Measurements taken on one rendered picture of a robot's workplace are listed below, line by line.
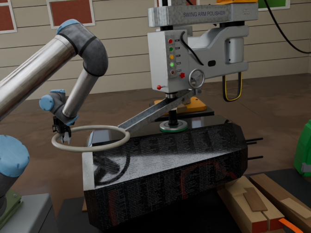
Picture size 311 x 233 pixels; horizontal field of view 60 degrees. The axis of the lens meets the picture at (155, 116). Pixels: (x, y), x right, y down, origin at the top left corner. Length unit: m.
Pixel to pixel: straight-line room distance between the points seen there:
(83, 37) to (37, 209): 0.76
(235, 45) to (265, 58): 6.48
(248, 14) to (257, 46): 6.29
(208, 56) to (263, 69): 6.76
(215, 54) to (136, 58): 5.91
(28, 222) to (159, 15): 1.38
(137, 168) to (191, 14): 1.12
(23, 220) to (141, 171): 0.90
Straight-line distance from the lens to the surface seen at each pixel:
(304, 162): 3.12
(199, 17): 2.04
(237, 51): 2.36
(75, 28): 1.29
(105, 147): 1.58
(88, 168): 1.96
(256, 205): 2.25
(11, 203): 1.32
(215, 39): 2.17
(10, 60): 8.71
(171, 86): 1.90
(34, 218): 1.25
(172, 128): 2.02
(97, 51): 1.27
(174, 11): 1.91
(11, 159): 1.06
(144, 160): 1.92
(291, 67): 9.23
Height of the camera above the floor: 1.51
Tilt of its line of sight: 17 degrees down
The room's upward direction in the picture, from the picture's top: 5 degrees counter-clockwise
